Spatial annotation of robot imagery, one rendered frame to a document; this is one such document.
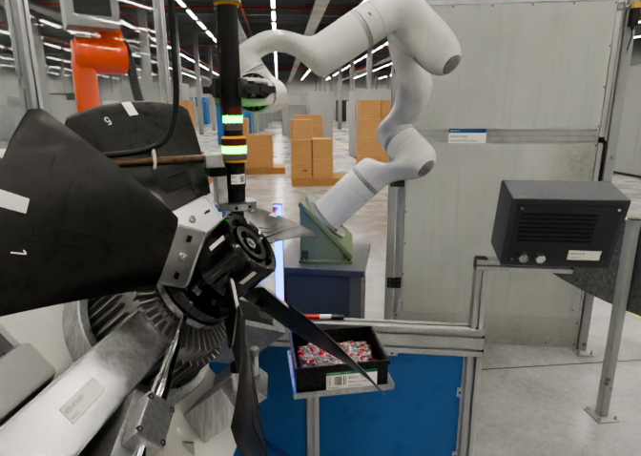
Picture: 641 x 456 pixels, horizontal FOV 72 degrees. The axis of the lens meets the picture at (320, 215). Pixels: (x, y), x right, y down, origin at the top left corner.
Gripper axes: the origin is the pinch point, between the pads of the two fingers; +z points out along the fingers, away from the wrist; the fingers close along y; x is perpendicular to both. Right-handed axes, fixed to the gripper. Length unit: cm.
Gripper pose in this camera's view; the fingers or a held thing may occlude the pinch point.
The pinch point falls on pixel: (230, 88)
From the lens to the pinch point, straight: 79.8
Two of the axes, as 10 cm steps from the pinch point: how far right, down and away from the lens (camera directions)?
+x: 0.0, -9.7, -2.3
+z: -1.1, 2.2, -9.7
